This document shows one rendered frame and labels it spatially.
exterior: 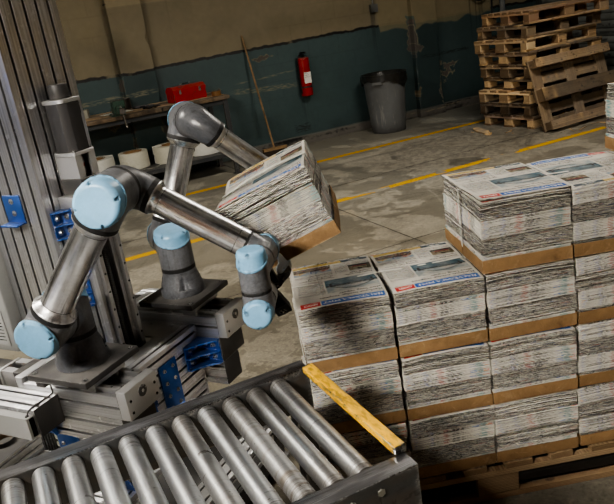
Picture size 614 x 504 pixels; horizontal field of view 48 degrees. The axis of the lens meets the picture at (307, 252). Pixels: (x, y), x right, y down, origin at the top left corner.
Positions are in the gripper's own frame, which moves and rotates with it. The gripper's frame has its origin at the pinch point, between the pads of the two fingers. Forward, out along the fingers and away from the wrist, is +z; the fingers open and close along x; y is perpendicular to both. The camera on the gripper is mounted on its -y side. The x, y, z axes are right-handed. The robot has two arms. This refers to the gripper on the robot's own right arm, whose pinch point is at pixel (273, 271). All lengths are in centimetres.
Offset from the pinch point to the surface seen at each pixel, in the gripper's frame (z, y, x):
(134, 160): 566, 19, 219
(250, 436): -54, -16, 10
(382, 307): 7.4, -28.3, -21.3
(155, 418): -43, -6, 33
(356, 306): 6.0, -23.7, -14.7
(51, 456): -54, 2, 53
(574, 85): 616, -154, -246
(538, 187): 19, -21, -79
